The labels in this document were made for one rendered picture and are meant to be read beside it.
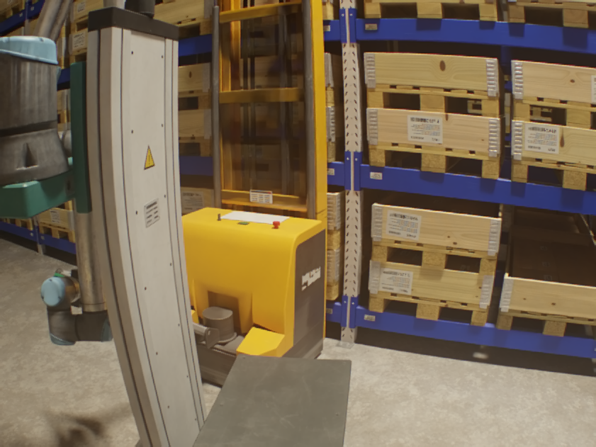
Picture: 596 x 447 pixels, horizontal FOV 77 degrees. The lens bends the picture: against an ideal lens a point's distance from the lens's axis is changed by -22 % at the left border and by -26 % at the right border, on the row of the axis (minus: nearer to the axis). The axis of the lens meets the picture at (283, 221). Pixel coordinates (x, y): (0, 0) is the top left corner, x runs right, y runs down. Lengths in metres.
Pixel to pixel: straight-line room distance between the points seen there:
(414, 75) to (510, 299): 1.41
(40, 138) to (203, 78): 2.53
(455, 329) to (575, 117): 1.48
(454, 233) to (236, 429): 1.89
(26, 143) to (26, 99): 0.08
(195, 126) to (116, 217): 2.50
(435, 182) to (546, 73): 0.96
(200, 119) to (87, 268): 2.08
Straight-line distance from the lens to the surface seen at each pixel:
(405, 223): 2.72
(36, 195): 0.82
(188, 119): 3.38
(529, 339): 2.92
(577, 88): 2.60
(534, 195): 2.62
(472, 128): 2.58
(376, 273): 2.88
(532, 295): 2.77
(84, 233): 1.41
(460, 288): 2.79
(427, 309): 2.88
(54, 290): 1.47
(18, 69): 0.84
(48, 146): 0.84
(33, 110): 0.84
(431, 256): 2.74
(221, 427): 1.13
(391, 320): 2.99
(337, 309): 3.09
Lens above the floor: 1.57
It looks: 15 degrees down
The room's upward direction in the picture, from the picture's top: 1 degrees counter-clockwise
